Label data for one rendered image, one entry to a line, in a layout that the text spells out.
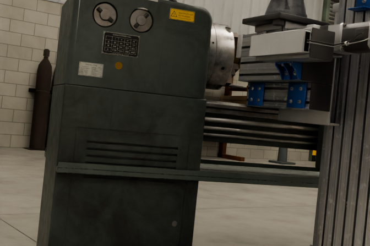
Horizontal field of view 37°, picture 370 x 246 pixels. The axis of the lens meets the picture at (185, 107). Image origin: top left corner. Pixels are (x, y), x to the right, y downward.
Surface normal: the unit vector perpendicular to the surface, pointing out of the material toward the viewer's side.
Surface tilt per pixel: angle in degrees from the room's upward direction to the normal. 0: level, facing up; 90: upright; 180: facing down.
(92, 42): 90
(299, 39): 90
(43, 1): 90
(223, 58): 97
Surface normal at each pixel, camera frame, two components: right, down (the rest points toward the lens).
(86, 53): 0.33, 0.02
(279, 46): -0.87, -0.10
